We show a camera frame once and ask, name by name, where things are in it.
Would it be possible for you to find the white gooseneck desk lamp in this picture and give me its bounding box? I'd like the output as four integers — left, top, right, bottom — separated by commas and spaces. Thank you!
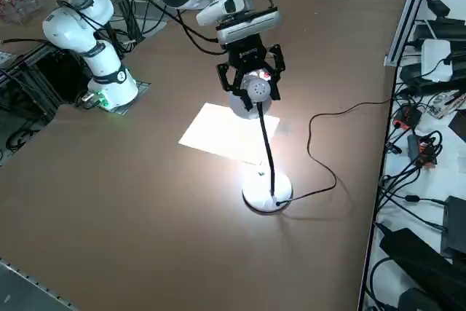
228, 72, 294, 214

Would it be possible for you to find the white power adapter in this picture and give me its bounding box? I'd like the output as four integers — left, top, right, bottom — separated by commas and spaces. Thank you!
421, 38, 454, 82

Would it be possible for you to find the black lamp power cable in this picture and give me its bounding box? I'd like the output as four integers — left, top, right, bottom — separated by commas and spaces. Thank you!
275, 96, 394, 205

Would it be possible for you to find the large black power adapter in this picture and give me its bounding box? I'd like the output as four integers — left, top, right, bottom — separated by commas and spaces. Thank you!
379, 228, 466, 303

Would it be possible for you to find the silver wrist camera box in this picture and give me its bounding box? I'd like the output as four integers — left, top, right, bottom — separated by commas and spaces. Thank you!
216, 7, 282, 44

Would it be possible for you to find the flat black box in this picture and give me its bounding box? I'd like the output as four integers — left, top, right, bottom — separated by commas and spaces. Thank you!
413, 19, 466, 48

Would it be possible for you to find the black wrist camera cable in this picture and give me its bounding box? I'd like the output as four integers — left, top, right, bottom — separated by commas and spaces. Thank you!
159, 0, 230, 56

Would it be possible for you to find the aluminium frame rail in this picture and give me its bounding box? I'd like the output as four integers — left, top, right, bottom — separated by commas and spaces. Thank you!
0, 41, 59, 82

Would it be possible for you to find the clear plastic cup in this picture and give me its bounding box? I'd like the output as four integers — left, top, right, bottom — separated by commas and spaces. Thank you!
250, 68, 273, 82

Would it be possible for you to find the black device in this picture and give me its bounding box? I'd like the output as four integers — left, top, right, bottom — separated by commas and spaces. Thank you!
397, 287, 443, 311

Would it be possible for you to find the white paper sheet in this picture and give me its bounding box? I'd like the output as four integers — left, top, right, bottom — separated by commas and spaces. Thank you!
178, 102, 281, 167

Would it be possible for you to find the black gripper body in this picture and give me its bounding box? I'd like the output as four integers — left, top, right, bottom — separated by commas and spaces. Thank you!
224, 33, 272, 75

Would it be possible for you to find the small black power brick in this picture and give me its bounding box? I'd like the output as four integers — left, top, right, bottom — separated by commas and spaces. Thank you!
425, 0, 451, 17

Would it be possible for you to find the orange and black module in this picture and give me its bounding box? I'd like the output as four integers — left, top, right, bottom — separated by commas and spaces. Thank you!
406, 134, 440, 169

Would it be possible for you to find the black sheet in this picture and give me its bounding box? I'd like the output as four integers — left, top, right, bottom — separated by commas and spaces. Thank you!
448, 109, 466, 141

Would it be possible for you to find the grey metal plate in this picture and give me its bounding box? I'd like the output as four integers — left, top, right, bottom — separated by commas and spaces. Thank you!
0, 258, 79, 311

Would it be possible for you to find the aluminium profile post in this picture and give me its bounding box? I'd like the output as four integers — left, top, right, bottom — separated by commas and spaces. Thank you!
384, 0, 438, 68

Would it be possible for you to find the red and black module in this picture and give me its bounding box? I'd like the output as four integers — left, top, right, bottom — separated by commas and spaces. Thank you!
395, 105, 422, 130

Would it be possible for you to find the black rectangular box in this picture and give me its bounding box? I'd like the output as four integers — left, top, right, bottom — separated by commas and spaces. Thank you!
440, 196, 466, 257

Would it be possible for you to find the printed card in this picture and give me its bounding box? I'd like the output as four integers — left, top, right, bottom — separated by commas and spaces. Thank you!
429, 90, 466, 119

